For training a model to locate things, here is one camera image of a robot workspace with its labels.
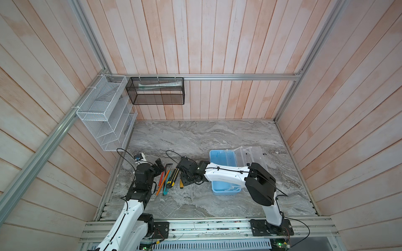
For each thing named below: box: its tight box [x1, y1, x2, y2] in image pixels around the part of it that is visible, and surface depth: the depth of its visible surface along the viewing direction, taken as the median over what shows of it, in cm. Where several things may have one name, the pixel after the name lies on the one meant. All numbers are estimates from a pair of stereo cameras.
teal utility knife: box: [163, 170, 172, 196], surface depth 87 cm
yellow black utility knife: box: [166, 167, 180, 189], surface depth 89 cm
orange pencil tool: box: [154, 169, 171, 199], surface depth 90 cm
